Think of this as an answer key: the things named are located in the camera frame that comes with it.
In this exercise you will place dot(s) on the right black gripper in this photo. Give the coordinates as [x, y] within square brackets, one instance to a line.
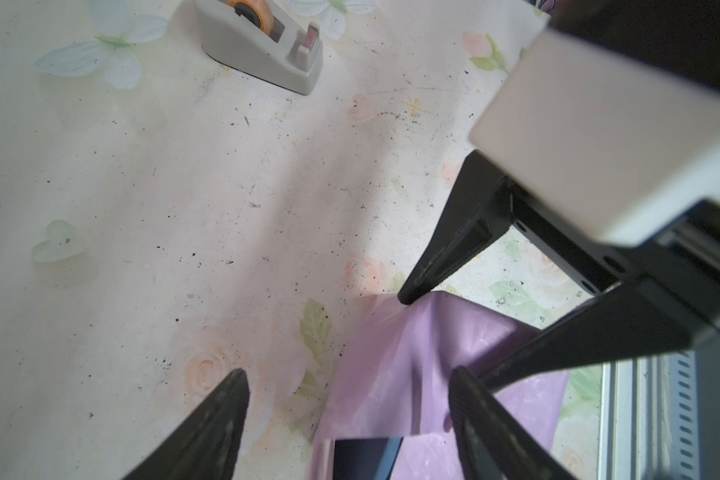
[658, 297]

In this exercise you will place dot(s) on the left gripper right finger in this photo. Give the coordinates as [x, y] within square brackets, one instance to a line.
[491, 443]

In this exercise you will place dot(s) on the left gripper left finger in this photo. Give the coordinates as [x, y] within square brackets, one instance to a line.
[206, 444]

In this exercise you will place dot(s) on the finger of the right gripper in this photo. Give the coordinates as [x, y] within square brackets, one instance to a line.
[476, 214]

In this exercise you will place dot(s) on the pink wrapping paper sheet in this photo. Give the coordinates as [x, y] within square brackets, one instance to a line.
[393, 382]

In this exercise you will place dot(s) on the dark blue gift box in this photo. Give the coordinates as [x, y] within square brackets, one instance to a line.
[365, 459]

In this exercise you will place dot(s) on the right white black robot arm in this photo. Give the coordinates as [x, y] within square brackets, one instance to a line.
[603, 148]

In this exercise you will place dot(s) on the grey tape dispenser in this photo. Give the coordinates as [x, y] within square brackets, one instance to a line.
[258, 38]

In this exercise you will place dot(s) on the aluminium front rail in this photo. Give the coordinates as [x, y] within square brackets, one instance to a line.
[649, 419]

